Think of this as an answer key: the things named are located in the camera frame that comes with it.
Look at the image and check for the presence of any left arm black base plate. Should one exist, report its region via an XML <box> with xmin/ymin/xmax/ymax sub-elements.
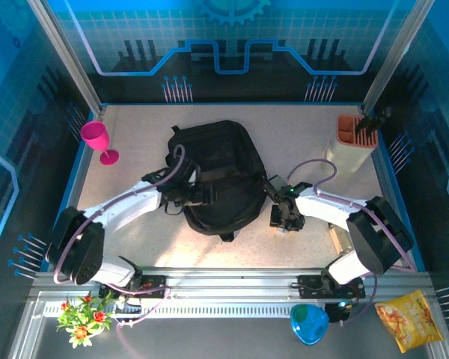
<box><xmin>99</xmin><ymin>274</ymin><xmax>172</xmax><ymax>300</ymax></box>

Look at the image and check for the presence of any slotted cable duct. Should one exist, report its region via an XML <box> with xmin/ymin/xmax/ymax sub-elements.
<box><xmin>43</xmin><ymin>301</ymin><xmax>296</xmax><ymax>319</ymax></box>

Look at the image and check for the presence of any artificial flower plant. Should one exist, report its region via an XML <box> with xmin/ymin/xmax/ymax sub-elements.
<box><xmin>55</xmin><ymin>293</ymin><xmax>117</xmax><ymax>349</ymax></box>

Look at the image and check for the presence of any yellow snack bag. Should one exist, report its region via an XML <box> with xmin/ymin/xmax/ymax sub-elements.
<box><xmin>374</xmin><ymin>289</ymin><xmax>445</xmax><ymax>355</ymax></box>

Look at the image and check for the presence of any orange and white utensil holder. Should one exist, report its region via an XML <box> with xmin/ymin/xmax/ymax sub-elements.
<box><xmin>323</xmin><ymin>114</ymin><xmax>379</xmax><ymax>174</ymax></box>

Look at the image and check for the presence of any pink plastic goblet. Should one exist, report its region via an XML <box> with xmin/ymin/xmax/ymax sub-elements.
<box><xmin>80</xmin><ymin>120</ymin><xmax>120</xmax><ymax>166</ymax></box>

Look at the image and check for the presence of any aluminium frame rail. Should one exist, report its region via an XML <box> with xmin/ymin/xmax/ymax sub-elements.
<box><xmin>31</xmin><ymin>266</ymin><xmax>433</xmax><ymax>300</ymax></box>

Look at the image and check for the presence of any black controller board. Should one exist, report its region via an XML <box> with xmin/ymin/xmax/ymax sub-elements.
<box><xmin>324</xmin><ymin>298</ymin><xmax>358</xmax><ymax>325</ymax></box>

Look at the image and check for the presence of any blue plastic bowl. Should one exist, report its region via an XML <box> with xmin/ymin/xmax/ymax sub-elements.
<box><xmin>290</xmin><ymin>303</ymin><xmax>330</xmax><ymax>347</ymax></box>

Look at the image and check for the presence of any black backpack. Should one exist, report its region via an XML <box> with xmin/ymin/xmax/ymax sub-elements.
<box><xmin>165</xmin><ymin>119</ymin><xmax>269</xmax><ymax>243</ymax></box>

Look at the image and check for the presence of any black tool in holder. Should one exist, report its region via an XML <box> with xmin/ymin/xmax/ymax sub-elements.
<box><xmin>355</xmin><ymin>106</ymin><xmax>394</xmax><ymax>135</ymax></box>

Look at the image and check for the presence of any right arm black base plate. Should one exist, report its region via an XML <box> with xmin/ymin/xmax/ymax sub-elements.
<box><xmin>296</xmin><ymin>274</ymin><xmax>367</xmax><ymax>300</ymax></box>

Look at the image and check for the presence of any aluminium frame post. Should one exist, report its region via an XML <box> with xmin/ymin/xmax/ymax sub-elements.
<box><xmin>25</xmin><ymin>0</ymin><xmax>106</xmax><ymax>116</ymax></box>
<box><xmin>361</xmin><ymin>0</ymin><xmax>437</xmax><ymax>113</ymax></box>

